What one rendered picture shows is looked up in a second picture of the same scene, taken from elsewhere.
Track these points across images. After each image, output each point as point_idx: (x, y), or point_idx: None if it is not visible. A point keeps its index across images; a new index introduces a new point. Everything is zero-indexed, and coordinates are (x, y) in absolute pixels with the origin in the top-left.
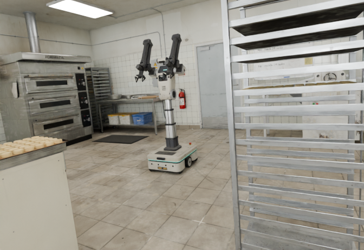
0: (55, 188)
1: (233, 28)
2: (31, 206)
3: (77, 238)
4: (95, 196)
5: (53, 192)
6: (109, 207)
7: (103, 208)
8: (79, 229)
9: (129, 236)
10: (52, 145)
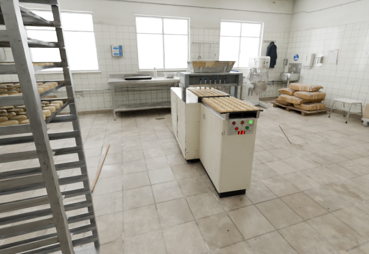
0: (217, 138)
1: (48, 24)
2: (212, 137)
3: (255, 208)
4: (362, 253)
5: (217, 140)
6: (308, 250)
7: (309, 244)
8: (269, 213)
9: (225, 235)
10: (216, 110)
